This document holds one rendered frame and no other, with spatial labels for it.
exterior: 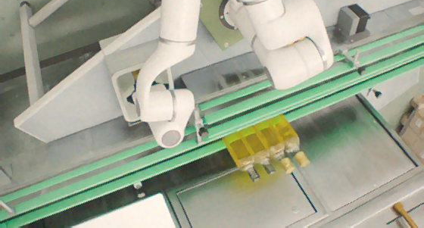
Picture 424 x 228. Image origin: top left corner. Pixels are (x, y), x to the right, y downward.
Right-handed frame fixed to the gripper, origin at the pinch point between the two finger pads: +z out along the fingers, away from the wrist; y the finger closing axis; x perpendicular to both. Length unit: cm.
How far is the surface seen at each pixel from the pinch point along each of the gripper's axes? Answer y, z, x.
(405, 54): 103, -9, -18
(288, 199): 33, -30, -43
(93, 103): -17.0, 6.9, -4.7
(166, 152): 0.1, -9.4, -21.2
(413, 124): 320, 130, -252
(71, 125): -26.7, 8.5, -11.0
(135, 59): -0.9, -3.1, 10.8
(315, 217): 38, -40, -45
